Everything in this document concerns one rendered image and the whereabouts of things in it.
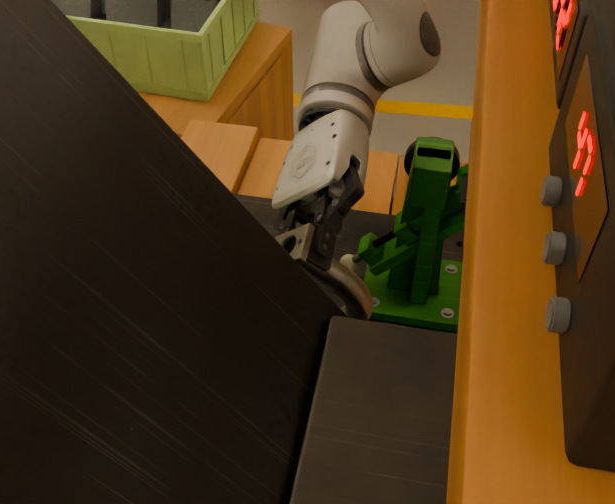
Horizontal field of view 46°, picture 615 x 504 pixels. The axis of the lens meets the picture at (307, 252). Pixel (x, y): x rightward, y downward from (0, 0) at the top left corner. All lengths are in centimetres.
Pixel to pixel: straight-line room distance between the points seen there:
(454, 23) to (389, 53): 296
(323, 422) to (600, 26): 39
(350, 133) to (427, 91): 247
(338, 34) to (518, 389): 64
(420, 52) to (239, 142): 67
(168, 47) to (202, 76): 9
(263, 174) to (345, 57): 57
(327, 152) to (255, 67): 111
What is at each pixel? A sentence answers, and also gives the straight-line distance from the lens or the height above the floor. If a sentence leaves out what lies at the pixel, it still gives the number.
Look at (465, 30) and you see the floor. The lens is 369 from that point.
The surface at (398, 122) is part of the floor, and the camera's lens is 301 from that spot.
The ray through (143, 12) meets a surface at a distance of 189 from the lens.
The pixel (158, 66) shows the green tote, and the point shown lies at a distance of 171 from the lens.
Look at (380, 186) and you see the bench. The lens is 133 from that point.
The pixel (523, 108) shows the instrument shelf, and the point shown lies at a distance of 37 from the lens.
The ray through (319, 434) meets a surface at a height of 124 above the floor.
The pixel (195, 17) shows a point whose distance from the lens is 184.
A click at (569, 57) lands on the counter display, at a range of 36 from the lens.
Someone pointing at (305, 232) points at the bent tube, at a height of 126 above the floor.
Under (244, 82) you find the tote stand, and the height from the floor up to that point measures 79.
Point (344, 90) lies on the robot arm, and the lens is 79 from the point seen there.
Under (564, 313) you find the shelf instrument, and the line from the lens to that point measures 25.
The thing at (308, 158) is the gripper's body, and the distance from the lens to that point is 75.
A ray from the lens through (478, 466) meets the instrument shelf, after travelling 23.
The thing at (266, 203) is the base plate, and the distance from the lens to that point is 126.
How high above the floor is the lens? 174
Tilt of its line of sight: 46 degrees down
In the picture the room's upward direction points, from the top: straight up
